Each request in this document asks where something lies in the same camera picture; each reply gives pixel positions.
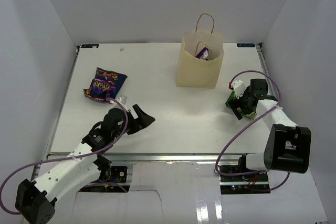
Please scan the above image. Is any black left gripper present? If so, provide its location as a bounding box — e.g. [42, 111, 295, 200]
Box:
[112, 104, 154, 140]

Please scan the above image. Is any green yellow Fox's candy bag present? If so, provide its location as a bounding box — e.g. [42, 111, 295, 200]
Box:
[225, 91, 241, 120]

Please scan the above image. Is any dark blue Kroks chip bag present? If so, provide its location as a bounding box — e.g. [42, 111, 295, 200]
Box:
[83, 67, 128, 102]

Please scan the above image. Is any purple snack pouch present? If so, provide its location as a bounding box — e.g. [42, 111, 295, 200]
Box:
[195, 47, 209, 61]

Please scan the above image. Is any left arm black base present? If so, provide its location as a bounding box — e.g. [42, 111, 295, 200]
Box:
[92, 156, 128, 193]

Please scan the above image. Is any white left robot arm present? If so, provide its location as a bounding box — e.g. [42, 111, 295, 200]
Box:
[15, 104, 155, 223]

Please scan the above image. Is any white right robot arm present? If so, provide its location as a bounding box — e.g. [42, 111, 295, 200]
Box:
[228, 79, 311, 182]

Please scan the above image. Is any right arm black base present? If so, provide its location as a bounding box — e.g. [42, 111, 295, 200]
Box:
[214, 170, 270, 195]

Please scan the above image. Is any beige paper bag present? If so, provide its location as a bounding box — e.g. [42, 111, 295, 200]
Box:
[176, 13, 224, 89]

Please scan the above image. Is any blue label right corner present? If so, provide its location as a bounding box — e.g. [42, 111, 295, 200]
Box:
[237, 43, 255, 48]

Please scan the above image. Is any blue label corner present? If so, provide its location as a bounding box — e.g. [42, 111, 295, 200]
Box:
[80, 44, 99, 49]
[237, 43, 255, 48]

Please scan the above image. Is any blue label left corner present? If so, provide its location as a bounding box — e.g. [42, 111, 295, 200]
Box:
[80, 44, 99, 49]

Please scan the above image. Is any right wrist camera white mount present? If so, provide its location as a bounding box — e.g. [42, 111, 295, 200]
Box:
[229, 80, 246, 99]

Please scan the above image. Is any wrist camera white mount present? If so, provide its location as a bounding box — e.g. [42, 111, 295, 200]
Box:
[229, 80, 246, 99]
[108, 94, 127, 105]

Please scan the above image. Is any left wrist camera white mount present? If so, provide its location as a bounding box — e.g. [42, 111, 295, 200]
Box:
[108, 94, 127, 105]

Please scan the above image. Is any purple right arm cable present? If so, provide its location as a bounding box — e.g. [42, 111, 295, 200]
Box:
[214, 70, 291, 192]

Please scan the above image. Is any aluminium table front rail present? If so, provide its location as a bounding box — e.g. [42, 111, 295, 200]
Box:
[47, 153, 243, 162]

